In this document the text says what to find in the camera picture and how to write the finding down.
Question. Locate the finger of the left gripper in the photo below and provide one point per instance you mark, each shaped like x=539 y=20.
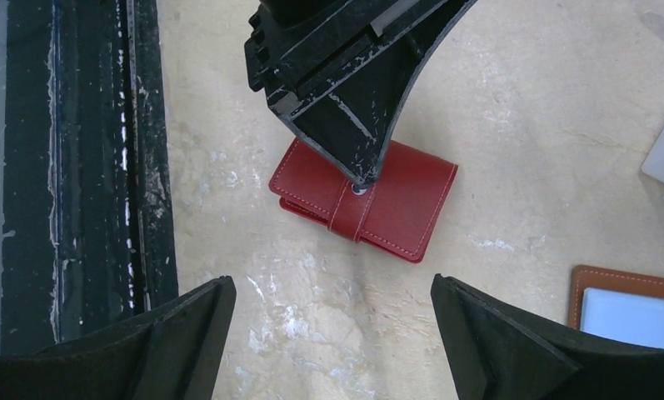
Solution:
x=338 y=73

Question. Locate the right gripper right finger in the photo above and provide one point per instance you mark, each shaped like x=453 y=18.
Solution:
x=498 y=351

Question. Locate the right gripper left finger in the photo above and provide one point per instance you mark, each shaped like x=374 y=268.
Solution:
x=171 y=352

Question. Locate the red card holder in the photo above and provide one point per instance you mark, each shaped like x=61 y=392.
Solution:
x=396 y=214

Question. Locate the open brown card holder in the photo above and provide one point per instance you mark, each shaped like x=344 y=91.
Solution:
x=623 y=306

